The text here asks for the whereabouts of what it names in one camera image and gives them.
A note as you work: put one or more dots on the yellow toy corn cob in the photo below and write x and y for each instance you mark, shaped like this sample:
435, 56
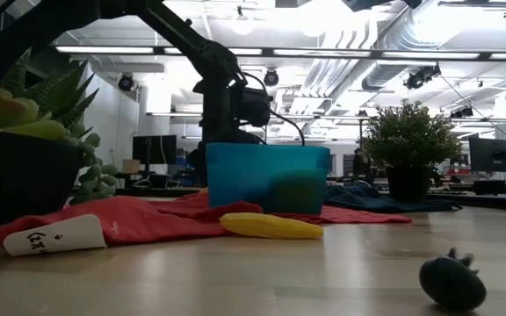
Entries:
270, 226

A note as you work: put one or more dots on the dark eggplant toy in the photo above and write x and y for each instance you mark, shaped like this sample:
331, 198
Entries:
450, 283

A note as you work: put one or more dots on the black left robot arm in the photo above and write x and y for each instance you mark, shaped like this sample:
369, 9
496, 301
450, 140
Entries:
169, 26

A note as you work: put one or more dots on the blue plastic tupperware container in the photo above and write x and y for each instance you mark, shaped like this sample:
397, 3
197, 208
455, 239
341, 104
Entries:
244, 175

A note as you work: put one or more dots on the black ceiling spotlight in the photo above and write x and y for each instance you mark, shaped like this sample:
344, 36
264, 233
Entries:
272, 78
126, 82

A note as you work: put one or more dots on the black computer monitor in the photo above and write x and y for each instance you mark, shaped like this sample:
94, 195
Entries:
154, 149
493, 155

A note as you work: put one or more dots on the round white ceiling lamp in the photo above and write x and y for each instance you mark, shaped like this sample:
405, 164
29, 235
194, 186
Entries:
242, 24

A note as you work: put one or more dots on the brown cardboard box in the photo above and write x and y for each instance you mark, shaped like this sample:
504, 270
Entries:
131, 167

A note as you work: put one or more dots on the long ceiling light bar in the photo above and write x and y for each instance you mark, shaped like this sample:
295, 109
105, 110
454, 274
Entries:
323, 52

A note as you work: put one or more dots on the red cloth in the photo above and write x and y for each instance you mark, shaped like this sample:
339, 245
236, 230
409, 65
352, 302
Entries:
147, 219

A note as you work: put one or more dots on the person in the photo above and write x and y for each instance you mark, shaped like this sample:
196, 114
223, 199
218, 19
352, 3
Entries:
359, 162

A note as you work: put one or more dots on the navy blue cloth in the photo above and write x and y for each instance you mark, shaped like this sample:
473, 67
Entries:
358, 199

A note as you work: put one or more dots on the white paper label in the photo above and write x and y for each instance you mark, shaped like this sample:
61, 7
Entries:
68, 236

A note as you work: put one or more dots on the leafy green potted plant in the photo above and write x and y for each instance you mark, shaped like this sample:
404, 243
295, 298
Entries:
411, 131

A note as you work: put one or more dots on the black track spotlight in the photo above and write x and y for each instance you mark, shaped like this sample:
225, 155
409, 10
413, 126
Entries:
420, 78

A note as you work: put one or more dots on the succulent plant in black pot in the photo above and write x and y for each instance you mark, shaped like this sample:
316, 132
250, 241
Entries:
16, 175

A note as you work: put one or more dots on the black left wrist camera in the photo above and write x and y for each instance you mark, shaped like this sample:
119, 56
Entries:
256, 107

